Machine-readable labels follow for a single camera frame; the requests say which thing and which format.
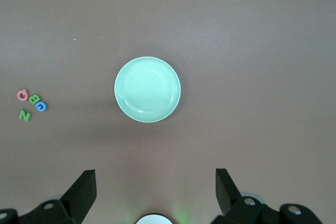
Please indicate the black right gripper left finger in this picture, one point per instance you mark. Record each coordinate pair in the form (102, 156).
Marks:
(78, 195)

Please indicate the pink letter Q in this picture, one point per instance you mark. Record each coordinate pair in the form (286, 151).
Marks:
(19, 97)

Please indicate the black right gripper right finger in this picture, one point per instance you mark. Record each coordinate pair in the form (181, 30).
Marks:
(228, 195)

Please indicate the green letter B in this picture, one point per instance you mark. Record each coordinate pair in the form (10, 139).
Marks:
(34, 99)

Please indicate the blue letter G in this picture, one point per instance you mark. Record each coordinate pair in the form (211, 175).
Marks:
(38, 106)

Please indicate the green letter N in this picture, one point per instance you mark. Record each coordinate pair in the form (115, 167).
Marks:
(25, 115)

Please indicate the light green plate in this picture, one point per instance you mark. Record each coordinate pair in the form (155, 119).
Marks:
(147, 90)

